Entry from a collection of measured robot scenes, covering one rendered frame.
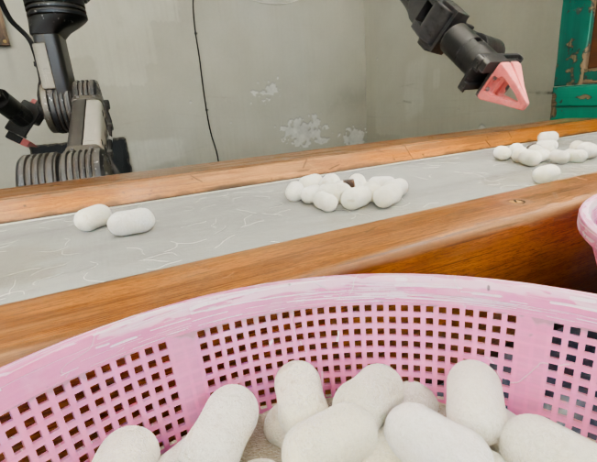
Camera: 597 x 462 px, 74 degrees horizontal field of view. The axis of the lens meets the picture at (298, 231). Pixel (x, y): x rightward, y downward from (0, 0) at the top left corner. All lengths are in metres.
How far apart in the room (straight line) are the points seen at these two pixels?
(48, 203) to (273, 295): 0.40
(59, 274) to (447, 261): 0.25
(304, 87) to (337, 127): 0.37
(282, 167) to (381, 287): 0.42
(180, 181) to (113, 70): 1.91
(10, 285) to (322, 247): 0.20
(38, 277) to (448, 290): 0.26
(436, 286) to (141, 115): 2.31
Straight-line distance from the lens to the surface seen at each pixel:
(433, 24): 0.88
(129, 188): 0.52
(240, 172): 0.55
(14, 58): 2.42
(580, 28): 1.21
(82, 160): 0.72
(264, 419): 0.17
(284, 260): 0.20
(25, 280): 0.32
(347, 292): 0.16
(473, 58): 0.80
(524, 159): 0.61
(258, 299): 0.16
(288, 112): 2.70
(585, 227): 0.24
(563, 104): 1.21
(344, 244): 0.21
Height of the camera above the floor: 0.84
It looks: 17 degrees down
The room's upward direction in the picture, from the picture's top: 4 degrees counter-clockwise
